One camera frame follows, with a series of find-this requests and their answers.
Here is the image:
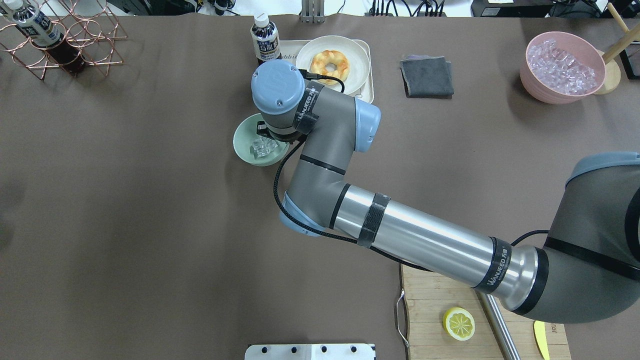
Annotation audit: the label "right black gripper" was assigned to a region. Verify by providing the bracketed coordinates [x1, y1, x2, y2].
[256, 120, 307, 144]

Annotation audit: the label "pale green bowl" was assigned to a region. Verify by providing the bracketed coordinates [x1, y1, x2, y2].
[233, 113, 290, 167]

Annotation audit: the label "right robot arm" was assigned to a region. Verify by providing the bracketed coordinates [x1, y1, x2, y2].
[250, 59, 640, 324]

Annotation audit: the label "ice cubes in green bowl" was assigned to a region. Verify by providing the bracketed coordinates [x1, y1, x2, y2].
[250, 136, 279, 160]

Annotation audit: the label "pink bowl of ice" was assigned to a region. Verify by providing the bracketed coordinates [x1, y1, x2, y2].
[519, 31, 607, 105]

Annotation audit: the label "glazed twisted donut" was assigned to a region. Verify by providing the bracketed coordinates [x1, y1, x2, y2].
[308, 49, 351, 82]

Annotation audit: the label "cream serving tray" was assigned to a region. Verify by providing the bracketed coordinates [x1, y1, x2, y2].
[279, 35, 374, 104]

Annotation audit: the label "dark drink bottle on tray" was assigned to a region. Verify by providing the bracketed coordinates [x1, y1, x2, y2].
[250, 13, 282, 65]

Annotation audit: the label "white round plate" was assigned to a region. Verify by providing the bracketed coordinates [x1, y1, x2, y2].
[295, 35, 371, 95]

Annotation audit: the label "grey folded cloth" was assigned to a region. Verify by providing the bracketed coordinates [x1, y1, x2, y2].
[400, 54, 455, 98]

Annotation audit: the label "dark bottle in rack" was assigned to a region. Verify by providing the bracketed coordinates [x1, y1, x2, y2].
[9, 0, 86, 75]

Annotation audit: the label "bamboo cutting board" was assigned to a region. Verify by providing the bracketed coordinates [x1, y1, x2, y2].
[401, 265, 572, 360]

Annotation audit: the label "half lemon slice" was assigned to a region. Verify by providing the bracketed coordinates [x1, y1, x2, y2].
[442, 307, 476, 341]

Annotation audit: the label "steel muddler black tip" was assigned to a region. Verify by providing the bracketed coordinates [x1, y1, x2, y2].
[476, 291, 521, 360]

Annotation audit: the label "yellow plastic knife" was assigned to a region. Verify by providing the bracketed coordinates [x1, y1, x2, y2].
[533, 320, 551, 360]

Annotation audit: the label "wooden glass drying stand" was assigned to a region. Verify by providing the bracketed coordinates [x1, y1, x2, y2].
[594, 2, 640, 95]

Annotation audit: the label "copper wire bottle rack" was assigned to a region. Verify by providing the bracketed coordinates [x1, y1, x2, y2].
[1, 0, 129, 81]

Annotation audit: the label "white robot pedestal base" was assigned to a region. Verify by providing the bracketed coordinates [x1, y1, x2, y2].
[244, 342, 377, 360]

